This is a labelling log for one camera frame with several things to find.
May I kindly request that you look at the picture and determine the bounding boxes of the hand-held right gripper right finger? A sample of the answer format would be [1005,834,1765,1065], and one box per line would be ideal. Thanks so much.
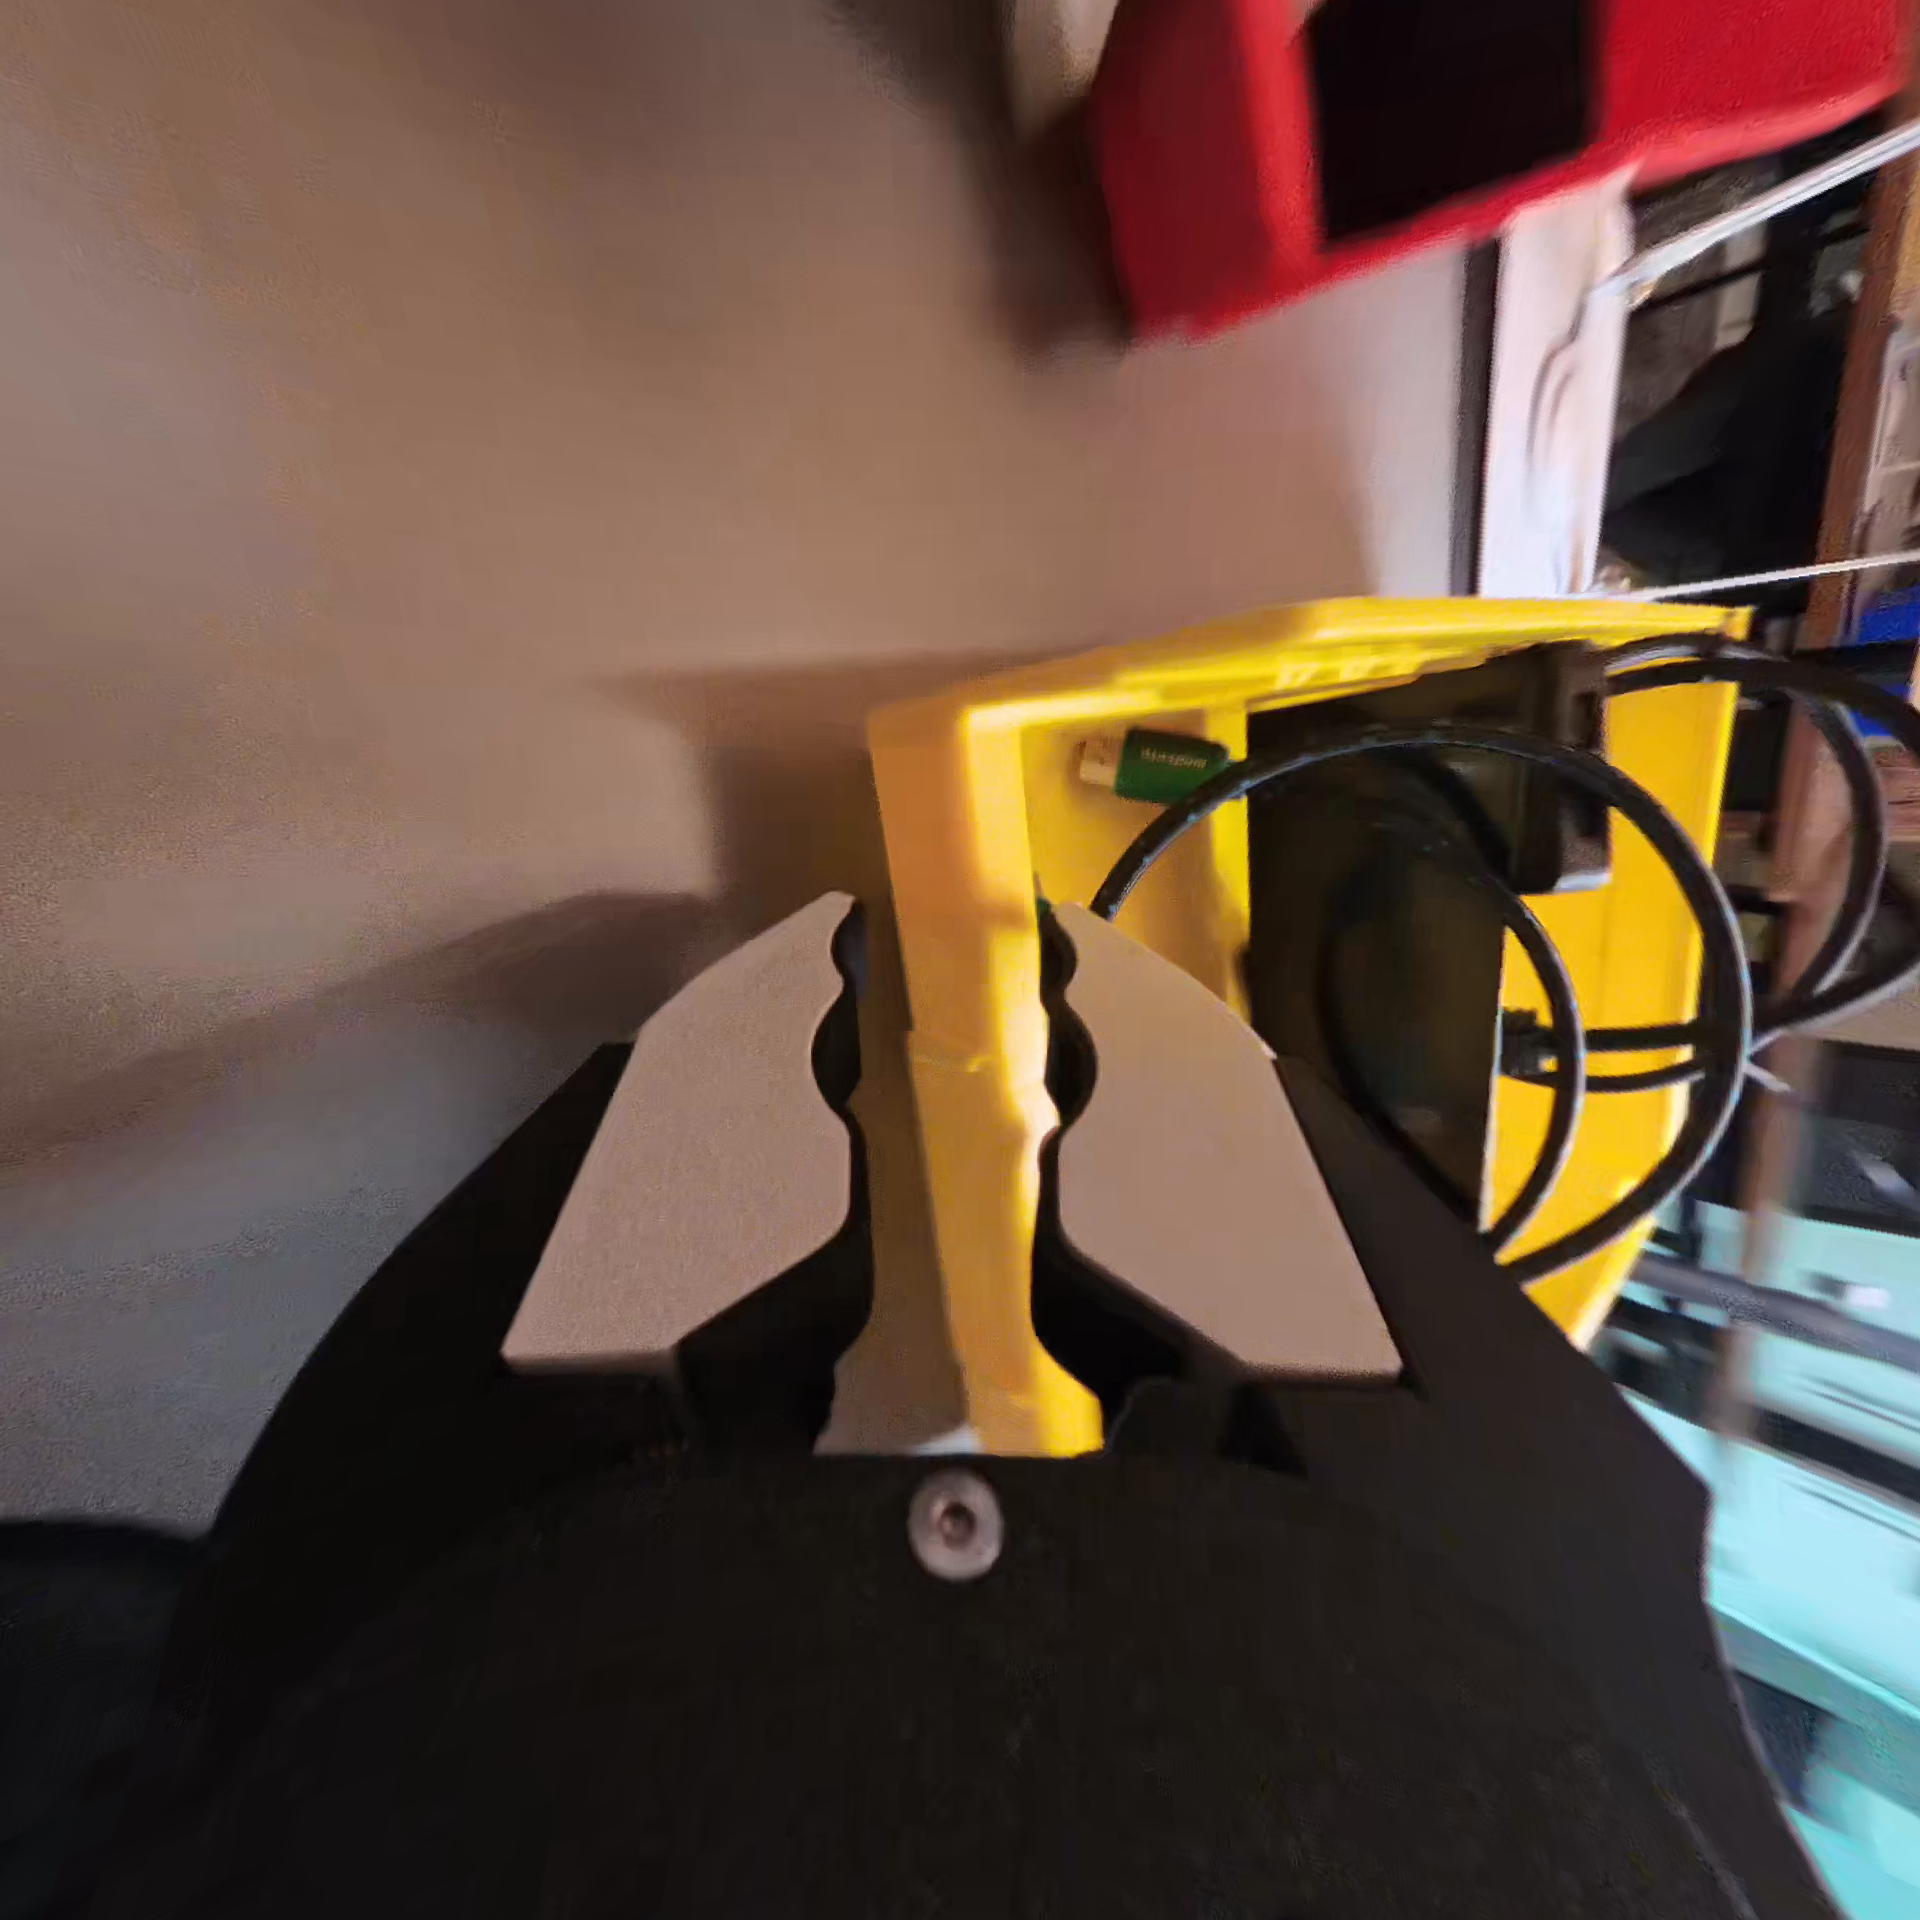
[1035,902,1407,1450]

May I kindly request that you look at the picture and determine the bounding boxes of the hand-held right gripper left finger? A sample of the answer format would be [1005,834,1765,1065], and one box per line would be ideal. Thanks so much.
[498,892,873,1447]

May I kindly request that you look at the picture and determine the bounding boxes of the yellow plastic bin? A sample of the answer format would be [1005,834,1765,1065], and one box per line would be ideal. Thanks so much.
[868,596,1755,1458]

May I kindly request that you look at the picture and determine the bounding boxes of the black hdmi switch box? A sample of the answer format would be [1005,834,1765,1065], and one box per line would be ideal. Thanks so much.
[1498,643,1619,899]

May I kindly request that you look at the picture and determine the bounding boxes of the red plastic bin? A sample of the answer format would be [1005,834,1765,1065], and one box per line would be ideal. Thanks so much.
[1086,0,1920,343]

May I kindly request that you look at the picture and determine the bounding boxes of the black tape strip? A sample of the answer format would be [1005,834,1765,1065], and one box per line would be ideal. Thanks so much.
[1445,238,1500,595]

